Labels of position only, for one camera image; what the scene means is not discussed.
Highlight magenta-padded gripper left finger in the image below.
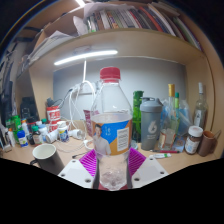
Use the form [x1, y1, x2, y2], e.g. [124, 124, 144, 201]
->
[58, 148, 99, 190]

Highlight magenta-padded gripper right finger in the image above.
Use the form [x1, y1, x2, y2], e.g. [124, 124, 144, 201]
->
[127, 146, 169, 189]

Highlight clear red-capped water bottle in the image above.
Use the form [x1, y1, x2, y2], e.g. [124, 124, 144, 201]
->
[89, 66, 133, 191]

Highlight white marker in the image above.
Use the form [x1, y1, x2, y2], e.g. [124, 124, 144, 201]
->
[148, 152, 173, 159]

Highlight black mug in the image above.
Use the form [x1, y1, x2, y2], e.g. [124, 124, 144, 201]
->
[29, 143, 66, 176]

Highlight white pill bottle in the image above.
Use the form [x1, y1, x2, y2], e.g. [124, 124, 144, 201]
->
[57, 120, 70, 143]

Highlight grey shaker bottle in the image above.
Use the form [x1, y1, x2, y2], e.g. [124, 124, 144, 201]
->
[139, 97, 163, 151]

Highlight pink pouch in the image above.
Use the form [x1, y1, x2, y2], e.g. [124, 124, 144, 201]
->
[83, 109, 96, 138]

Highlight white-lidded brown jar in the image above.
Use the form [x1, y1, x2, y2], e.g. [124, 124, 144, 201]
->
[184, 125, 204, 155]

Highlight green-capped dark small bottle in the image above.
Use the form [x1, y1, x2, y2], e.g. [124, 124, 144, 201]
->
[31, 125, 43, 146]

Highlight yellow-capped clear glass bottle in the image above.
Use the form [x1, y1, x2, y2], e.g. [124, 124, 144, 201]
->
[159, 83, 177, 149]

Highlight red and white can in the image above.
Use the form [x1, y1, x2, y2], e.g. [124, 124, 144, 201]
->
[46, 105, 62, 133]

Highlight blue-capped white bottle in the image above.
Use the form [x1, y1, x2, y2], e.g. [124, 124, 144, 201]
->
[17, 129, 29, 148]

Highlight brown cup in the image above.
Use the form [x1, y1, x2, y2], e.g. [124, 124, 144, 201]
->
[197, 129, 218, 158]

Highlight green glass bottle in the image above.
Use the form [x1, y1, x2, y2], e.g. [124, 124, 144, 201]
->
[132, 90, 145, 143]

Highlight green-capped clear bottle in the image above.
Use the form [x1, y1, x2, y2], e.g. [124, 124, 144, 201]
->
[173, 92, 183, 141]

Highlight green plastic bottle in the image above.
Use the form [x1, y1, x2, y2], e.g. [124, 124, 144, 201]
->
[9, 114, 22, 143]

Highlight tall clear white-capped bottle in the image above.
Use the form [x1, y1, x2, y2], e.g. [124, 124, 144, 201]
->
[193, 82, 208, 129]

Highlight black case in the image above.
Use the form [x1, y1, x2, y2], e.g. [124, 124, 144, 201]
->
[19, 96, 39, 121]

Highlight white power strip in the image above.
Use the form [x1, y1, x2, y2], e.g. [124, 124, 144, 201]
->
[71, 83, 101, 96]

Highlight under-shelf light bar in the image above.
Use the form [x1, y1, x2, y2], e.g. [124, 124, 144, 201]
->
[53, 49, 119, 66]

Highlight wooden shelf unit with books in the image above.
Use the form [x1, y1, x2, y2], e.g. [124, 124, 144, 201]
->
[13, 0, 216, 101]

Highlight white cables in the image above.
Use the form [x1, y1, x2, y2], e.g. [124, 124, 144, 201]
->
[68, 79, 98, 151]

